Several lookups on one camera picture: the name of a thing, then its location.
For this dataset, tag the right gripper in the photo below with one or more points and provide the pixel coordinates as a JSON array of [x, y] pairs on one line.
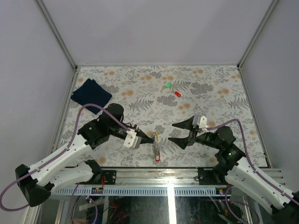
[[182, 143]]

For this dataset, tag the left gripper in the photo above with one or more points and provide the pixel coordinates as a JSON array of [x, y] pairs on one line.
[[145, 139]]

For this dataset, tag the yellow capped key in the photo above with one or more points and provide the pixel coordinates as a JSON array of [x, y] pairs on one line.
[[156, 136]]

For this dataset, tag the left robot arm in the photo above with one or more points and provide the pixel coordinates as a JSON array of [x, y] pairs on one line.
[[38, 181]]

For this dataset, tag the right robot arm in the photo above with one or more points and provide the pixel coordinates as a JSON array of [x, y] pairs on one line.
[[235, 166]]

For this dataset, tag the floral tablecloth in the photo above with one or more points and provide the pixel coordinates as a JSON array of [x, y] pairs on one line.
[[216, 92]]

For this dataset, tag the green capped key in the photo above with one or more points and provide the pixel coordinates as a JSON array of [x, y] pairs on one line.
[[166, 87]]

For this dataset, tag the dark blue folded cloth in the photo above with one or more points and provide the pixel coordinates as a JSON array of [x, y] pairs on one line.
[[91, 93]]

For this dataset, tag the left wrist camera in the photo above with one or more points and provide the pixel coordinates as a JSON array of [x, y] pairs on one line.
[[132, 140]]

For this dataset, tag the aluminium front rail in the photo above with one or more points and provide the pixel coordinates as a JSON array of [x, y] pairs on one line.
[[156, 176]]

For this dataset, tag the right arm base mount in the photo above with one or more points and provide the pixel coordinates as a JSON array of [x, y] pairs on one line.
[[205, 176]]

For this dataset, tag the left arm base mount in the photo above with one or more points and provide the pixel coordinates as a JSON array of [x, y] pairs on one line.
[[107, 177]]

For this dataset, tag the white slotted cable duct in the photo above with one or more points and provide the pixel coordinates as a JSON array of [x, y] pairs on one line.
[[140, 191]]

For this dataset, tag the right corner frame post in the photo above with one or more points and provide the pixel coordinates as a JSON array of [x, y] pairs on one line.
[[258, 32]]

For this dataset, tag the corner frame post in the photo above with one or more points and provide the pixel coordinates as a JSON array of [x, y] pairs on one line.
[[258, 32], [45, 13]]

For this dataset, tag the left corner frame post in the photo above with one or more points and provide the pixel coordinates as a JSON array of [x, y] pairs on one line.
[[45, 13]]

